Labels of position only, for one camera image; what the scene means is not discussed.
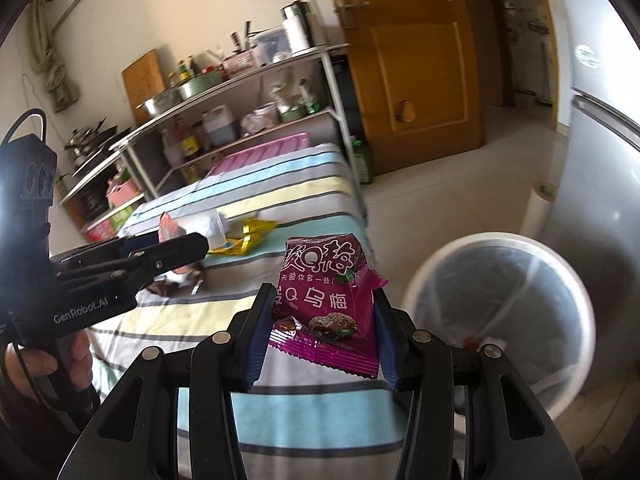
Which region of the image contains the wooden cutting board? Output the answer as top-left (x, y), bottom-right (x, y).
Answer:
top-left (121, 49), bottom-right (168, 126)

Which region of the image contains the green plastic bottle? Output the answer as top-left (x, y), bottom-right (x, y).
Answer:
top-left (351, 137), bottom-right (375, 186)

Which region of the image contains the green white packet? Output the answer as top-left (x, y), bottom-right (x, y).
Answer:
top-left (299, 80), bottom-right (320, 113)

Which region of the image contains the steel pot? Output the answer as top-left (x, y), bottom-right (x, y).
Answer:
top-left (136, 89), bottom-right (183, 116)

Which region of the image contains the metal door handle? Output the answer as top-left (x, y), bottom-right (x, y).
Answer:
top-left (334, 0), bottom-right (371, 28)

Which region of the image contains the yellow label oil bottle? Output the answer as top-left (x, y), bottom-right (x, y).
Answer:
top-left (176, 120), bottom-right (202, 158)

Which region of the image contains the white round waste bin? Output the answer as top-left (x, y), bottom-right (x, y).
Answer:
top-left (400, 232), bottom-right (597, 418)

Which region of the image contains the stack of dark pans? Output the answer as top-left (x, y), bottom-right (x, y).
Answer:
top-left (62, 120), bottom-right (133, 176)

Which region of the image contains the dark crumpled wrapper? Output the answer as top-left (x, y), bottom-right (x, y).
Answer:
top-left (149, 267), bottom-right (206, 297)

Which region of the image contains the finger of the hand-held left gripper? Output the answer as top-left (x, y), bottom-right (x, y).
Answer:
top-left (56, 232), bottom-right (210, 292)
top-left (50, 233), bottom-right (162, 274)

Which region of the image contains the purple snack packet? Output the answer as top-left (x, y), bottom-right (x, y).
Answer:
top-left (268, 232), bottom-right (388, 378)

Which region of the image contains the crumpled food bag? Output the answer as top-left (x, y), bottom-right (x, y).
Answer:
top-left (270, 82), bottom-right (301, 111)

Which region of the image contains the clear oil bottle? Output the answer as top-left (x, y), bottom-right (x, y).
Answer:
top-left (161, 127), bottom-right (181, 164)

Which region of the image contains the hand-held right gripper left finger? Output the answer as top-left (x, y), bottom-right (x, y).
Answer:
top-left (57, 282), bottom-right (278, 480)

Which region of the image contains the dark wooden door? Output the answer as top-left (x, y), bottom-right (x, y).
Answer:
top-left (482, 0), bottom-right (516, 108)

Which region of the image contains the striped cloth covered table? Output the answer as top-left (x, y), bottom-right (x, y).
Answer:
top-left (82, 142), bottom-right (416, 480)

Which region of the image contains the metal shelf rack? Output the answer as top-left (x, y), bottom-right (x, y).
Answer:
top-left (57, 42), bottom-right (368, 221)

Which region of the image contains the clear plastic bag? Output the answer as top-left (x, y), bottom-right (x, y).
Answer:
top-left (241, 112), bottom-right (271, 136)

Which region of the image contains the clear storage box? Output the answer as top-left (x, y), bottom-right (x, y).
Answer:
top-left (250, 27), bottom-right (291, 66)

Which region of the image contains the paper towel roll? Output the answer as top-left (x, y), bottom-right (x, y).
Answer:
top-left (520, 181), bottom-right (557, 238)

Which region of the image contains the pink storage basket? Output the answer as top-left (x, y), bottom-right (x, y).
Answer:
top-left (107, 180), bottom-right (141, 208)

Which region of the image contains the green metal basin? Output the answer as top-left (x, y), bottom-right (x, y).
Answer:
top-left (177, 72), bottom-right (223, 101)

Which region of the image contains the silver refrigerator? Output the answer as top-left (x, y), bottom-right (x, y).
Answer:
top-left (542, 0), bottom-right (640, 393)

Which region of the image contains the white plastic bag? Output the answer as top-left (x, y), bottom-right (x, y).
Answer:
top-left (175, 210), bottom-right (228, 251)

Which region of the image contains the pink utensil basket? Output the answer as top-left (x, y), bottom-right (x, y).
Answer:
top-left (220, 50), bottom-right (258, 73)

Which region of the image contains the person's left hand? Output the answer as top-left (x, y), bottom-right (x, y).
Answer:
top-left (0, 331), bottom-right (94, 404)

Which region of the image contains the white cylinder container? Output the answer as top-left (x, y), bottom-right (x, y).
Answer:
top-left (282, 17), bottom-right (307, 56)

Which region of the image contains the gold snack wrapper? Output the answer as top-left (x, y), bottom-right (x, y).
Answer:
top-left (207, 217), bottom-right (278, 258)

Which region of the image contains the green red box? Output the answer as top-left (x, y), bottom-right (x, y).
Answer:
top-left (82, 205), bottom-right (133, 243)

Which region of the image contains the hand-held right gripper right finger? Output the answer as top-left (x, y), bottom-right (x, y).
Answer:
top-left (372, 290), bottom-right (583, 480)

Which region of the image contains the white plastic jug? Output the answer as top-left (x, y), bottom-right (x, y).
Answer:
top-left (201, 106), bottom-right (237, 148)

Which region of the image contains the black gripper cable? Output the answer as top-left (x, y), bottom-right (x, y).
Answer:
top-left (0, 109), bottom-right (48, 143)

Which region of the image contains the hanging green rope bundle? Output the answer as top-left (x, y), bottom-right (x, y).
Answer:
top-left (27, 0), bottom-right (81, 113)

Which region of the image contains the clear plastic bin liner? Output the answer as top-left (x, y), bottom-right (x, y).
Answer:
top-left (412, 245), bottom-right (583, 403)

